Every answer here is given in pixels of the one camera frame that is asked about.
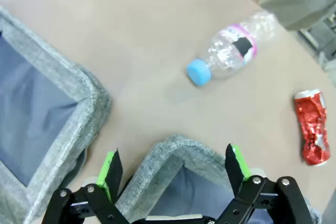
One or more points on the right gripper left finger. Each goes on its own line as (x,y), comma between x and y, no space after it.
(113,176)

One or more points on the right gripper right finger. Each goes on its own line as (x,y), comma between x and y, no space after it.
(233,166)

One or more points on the grey fabric basket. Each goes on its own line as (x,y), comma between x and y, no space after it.
(78,82)
(168,150)

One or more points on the clear bottle pink label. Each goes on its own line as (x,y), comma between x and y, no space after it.
(225,51)

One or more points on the crushed red soda can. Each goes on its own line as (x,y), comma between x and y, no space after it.
(312,127)

